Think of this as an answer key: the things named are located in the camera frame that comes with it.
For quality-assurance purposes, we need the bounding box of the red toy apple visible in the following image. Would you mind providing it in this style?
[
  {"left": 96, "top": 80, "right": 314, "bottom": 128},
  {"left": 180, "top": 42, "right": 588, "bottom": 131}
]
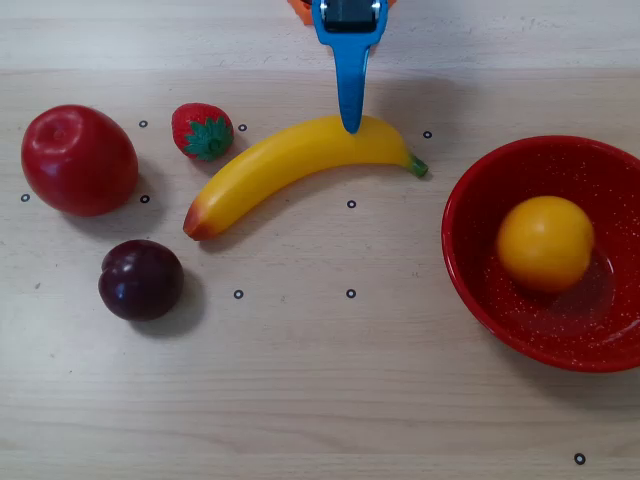
[{"left": 20, "top": 103, "right": 140, "bottom": 218}]

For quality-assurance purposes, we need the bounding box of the blue gripper with motor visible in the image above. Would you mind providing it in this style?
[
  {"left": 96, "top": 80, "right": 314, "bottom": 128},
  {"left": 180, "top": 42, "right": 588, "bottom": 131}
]
[{"left": 311, "top": 0, "right": 390, "bottom": 136}]

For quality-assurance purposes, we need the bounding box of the yellow-orange toy peach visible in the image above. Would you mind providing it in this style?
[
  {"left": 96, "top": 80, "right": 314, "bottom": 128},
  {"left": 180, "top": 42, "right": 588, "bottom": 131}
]
[{"left": 495, "top": 195, "right": 596, "bottom": 294}]

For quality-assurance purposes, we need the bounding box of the dark purple toy plum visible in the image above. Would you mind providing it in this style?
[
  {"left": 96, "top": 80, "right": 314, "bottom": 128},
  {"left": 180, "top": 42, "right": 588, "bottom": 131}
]
[{"left": 97, "top": 239, "right": 185, "bottom": 322}]

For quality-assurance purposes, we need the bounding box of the red toy strawberry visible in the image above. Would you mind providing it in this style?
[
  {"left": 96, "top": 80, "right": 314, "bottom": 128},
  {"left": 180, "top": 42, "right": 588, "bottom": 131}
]
[{"left": 171, "top": 102, "right": 235, "bottom": 163}]

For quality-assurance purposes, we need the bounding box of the red speckled enamel bowl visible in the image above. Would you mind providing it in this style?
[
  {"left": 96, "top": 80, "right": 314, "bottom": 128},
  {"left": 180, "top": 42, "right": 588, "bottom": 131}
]
[{"left": 440, "top": 135, "right": 640, "bottom": 374}]

